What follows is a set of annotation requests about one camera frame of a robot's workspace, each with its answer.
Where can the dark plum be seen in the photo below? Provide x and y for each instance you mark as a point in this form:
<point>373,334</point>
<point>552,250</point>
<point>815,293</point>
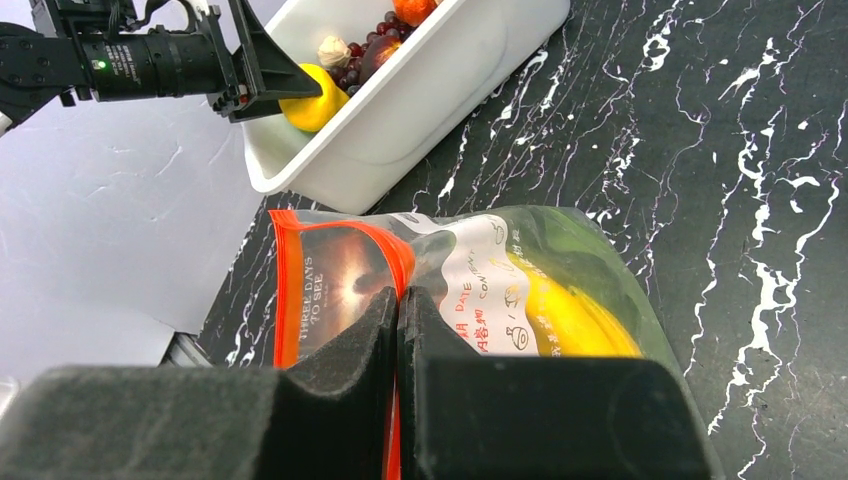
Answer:
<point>379,51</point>

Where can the yellow banana bunch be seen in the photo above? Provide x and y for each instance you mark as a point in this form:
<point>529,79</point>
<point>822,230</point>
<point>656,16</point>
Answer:
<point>569,322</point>

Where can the white garlic bulb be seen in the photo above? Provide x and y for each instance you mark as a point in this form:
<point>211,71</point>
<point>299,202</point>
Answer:
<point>333,52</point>

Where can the aluminium rail frame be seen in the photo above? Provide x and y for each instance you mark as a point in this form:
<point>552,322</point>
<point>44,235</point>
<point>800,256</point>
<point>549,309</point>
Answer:
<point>185,351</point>

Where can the white plastic bin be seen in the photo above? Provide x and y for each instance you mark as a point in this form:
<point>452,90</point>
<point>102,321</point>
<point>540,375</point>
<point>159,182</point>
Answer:
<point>448,65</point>

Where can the dark grape bunch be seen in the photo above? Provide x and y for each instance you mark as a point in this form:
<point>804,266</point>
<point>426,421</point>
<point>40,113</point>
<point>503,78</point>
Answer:
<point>392,25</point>

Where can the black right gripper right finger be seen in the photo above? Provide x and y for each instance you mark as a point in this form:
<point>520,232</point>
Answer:
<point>468,416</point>

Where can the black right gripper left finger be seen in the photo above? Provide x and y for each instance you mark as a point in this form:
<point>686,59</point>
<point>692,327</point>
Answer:
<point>323,418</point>

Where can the yellow lemon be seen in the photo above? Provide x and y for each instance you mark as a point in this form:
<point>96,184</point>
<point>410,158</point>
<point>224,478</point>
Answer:
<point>311,114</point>

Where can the red grape bunch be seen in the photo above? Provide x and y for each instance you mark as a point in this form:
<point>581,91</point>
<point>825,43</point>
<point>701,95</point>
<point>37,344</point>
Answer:
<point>347,77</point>

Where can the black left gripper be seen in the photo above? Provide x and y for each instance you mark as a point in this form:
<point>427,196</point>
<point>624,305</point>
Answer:
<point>107,51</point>

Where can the clear zip top bag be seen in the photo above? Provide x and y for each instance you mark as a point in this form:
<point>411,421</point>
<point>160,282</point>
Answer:
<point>462,262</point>

